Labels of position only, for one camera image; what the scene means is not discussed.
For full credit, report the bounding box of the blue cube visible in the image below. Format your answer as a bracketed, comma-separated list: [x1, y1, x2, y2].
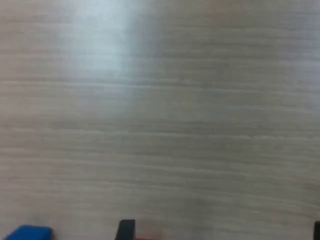
[1, 224, 54, 240]

